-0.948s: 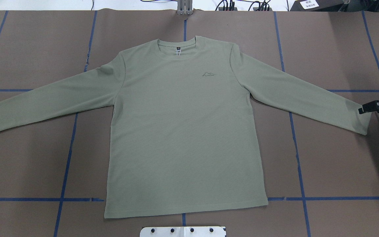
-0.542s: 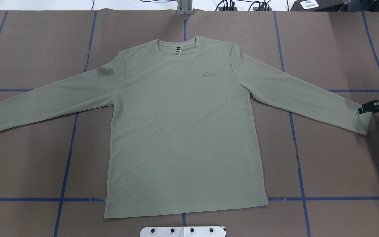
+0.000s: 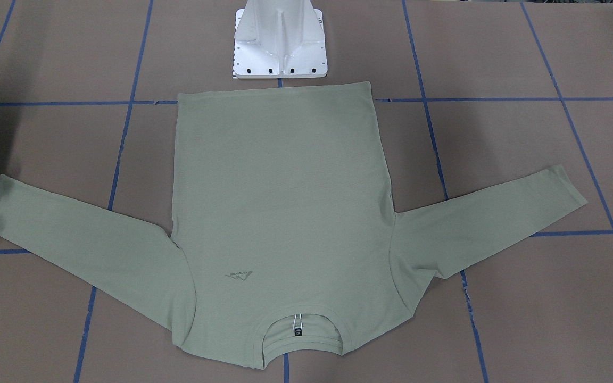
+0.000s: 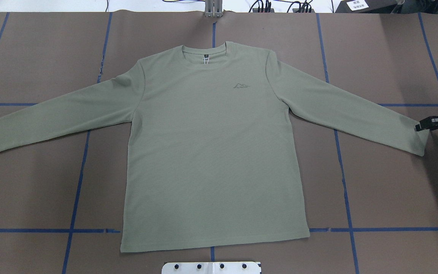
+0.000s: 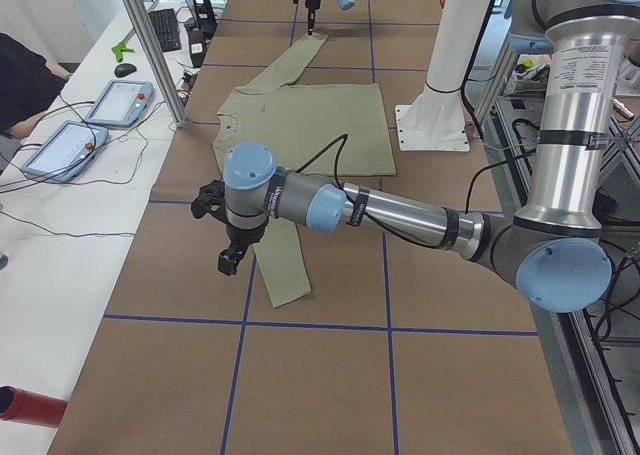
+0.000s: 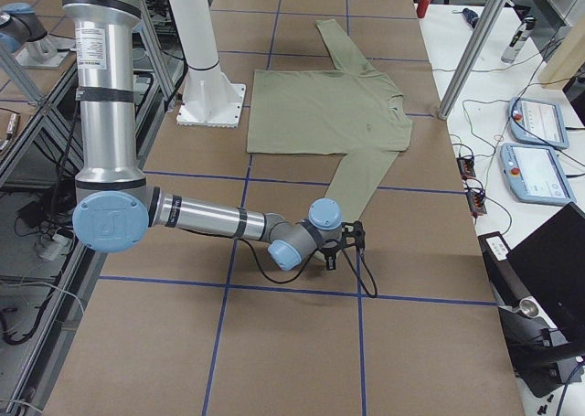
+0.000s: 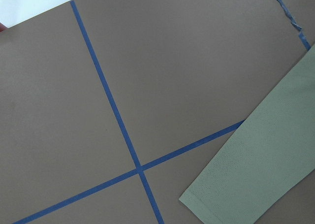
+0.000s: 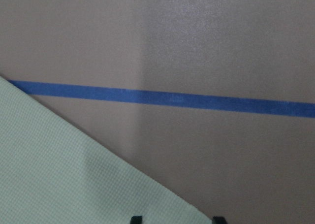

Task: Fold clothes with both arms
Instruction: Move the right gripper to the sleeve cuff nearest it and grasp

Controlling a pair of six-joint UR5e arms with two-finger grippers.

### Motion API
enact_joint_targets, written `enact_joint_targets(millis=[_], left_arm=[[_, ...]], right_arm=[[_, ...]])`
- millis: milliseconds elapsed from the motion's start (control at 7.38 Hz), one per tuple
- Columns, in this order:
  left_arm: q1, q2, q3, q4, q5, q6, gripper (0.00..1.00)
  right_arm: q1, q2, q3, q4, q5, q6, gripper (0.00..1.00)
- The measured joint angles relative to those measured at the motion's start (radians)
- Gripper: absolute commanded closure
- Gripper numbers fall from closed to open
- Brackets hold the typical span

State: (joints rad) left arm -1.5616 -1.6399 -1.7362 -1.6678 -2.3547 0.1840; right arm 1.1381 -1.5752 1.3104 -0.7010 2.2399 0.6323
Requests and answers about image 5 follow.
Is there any teach pendant tablet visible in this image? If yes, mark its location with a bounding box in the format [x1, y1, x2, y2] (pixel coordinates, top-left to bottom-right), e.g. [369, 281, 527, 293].
[21, 121, 109, 183]
[84, 79, 154, 128]

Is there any near teach pendant tablet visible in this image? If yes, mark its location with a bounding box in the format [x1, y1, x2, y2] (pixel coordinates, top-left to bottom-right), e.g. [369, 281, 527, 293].
[21, 121, 109, 183]

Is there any black keyboard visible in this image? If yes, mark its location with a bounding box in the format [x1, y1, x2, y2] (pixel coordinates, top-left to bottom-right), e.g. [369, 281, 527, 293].
[148, 8, 181, 52]

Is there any olive green long-sleeve shirt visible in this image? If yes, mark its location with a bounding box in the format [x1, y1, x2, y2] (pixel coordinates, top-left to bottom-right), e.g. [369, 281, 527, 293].
[211, 33, 398, 308]

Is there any seated person in black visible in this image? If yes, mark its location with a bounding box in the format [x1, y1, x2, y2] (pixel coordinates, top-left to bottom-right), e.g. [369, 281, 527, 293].
[1, 33, 71, 139]

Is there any far teach pendant tablet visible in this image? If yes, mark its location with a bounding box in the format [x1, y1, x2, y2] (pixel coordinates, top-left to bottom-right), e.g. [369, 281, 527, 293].
[84, 79, 154, 128]

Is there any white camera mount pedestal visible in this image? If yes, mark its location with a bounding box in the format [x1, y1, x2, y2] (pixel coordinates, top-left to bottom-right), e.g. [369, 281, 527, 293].
[395, 0, 494, 153]

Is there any green plastic clip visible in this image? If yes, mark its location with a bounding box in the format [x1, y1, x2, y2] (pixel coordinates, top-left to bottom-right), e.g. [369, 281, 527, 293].
[111, 42, 135, 63]

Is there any aluminium frame post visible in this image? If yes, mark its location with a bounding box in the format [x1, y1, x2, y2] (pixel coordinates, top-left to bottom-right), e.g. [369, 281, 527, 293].
[122, 0, 187, 128]

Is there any black computer mouse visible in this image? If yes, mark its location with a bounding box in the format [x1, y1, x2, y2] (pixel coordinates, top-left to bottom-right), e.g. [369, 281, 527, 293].
[114, 63, 137, 78]

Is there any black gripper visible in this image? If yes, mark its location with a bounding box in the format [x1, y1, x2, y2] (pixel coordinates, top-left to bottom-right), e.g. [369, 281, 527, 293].
[305, 0, 321, 36]
[217, 221, 265, 275]

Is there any red cylinder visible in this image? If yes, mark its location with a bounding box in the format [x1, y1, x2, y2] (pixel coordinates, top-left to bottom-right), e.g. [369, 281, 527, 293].
[1, 386, 68, 428]

